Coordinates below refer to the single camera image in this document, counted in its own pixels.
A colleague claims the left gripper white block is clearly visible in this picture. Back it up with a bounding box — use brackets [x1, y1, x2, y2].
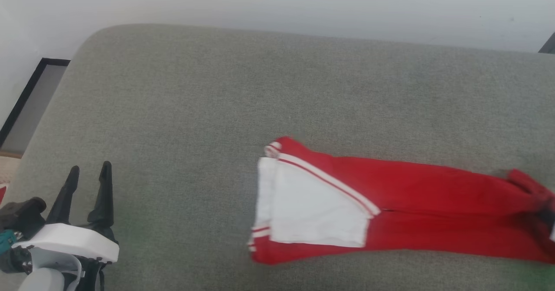
[13, 161, 120, 291]

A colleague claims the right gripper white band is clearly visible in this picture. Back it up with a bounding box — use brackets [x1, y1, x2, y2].
[538, 209, 555, 243]

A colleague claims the red and white hooded jacket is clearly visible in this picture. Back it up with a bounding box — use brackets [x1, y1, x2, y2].
[247, 136, 555, 265]

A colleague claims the black framed grey panel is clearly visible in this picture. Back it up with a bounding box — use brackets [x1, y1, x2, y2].
[0, 58, 71, 154]

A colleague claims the grey fabric sofa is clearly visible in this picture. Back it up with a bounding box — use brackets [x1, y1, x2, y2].
[0, 23, 555, 291]

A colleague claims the grey slanted metal bar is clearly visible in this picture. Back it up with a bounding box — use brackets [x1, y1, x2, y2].
[539, 33, 555, 54]

